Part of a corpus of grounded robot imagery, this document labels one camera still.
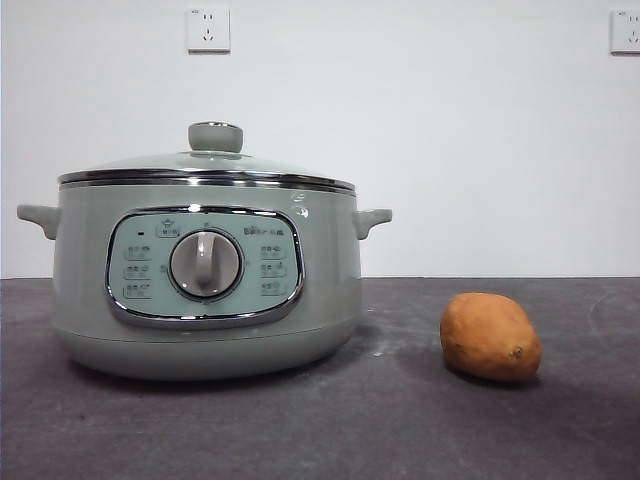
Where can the glass lid with green knob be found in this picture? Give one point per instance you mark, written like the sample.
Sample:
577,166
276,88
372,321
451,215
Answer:
215,137

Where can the brown potato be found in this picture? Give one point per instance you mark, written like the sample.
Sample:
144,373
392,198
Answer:
487,337

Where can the pale green electric pot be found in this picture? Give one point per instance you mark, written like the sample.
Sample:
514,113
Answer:
325,280

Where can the white wall socket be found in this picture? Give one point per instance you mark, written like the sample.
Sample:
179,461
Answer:
627,32
209,30

